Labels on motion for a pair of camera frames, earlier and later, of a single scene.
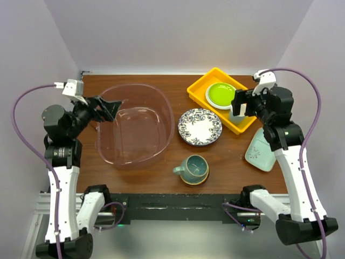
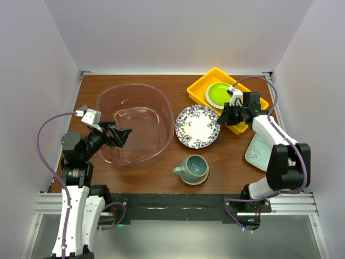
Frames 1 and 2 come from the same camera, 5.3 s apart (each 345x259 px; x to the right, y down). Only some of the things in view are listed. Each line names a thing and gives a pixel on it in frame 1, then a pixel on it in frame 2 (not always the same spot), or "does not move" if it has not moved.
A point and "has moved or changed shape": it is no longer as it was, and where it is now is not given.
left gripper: [100, 115] → [119, 135]
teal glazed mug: [193, 168] does not move
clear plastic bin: [142, 133] does not move
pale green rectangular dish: [259, 152] does not move
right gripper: [241, 96] → [225, 118]
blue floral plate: [199, 127] has moved or changed shape
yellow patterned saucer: [194, 184] does not move
